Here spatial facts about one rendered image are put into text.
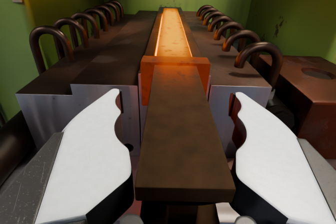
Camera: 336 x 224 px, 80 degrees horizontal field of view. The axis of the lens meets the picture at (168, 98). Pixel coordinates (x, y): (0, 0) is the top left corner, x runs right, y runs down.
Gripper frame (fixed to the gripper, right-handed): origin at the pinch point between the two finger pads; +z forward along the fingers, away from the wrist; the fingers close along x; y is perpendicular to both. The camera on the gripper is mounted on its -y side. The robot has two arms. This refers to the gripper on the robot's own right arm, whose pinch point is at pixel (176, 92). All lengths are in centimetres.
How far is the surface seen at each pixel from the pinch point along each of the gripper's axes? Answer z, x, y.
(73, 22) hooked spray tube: 12.8, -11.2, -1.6
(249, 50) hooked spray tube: 4.8, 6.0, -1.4
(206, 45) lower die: 13.7, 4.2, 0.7
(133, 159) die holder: 2.3, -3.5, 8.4
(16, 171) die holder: 0.6, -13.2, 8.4
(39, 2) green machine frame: 19.7, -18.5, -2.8
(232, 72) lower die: 5.2, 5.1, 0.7
